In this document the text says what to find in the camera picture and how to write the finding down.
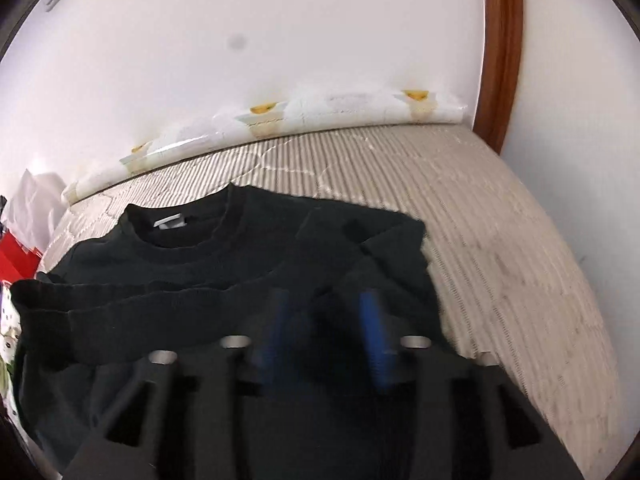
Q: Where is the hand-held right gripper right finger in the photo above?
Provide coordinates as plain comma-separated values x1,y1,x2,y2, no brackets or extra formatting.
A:
357,287,587,480

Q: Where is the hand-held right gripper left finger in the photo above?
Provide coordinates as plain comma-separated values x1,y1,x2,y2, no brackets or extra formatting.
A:
64,289,302,480

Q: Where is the black sweatshirt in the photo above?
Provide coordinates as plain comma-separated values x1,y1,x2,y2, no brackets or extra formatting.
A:
10,182,453,480

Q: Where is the striped quilted table cover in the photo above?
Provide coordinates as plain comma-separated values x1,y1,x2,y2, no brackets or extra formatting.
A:
36,124,623,480

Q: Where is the rolled white printed mat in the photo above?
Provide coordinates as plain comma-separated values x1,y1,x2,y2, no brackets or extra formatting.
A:
62,87,470,206

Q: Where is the white patterned cloth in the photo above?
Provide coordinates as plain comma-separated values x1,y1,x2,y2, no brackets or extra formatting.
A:
0,282,25,413

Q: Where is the red paper bag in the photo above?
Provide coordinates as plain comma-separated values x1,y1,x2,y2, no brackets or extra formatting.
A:
0,229,45,285

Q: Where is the white plastic bag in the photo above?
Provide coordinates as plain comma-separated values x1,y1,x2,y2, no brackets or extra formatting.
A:
1,169,70,257

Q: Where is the white door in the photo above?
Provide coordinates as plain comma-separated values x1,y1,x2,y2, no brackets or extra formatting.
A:
500,0,640,281

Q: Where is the brown wooden door frame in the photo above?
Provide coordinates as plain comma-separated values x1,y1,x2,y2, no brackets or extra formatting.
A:
470,0,525,156

